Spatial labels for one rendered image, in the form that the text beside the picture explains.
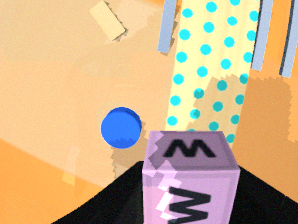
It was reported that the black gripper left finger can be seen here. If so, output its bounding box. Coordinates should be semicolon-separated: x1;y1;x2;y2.
52;160;144;224

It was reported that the pink labelled cube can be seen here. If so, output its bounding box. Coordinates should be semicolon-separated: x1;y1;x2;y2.
142;131;239;224

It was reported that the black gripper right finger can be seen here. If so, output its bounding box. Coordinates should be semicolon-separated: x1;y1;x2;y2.
229;167;298;224

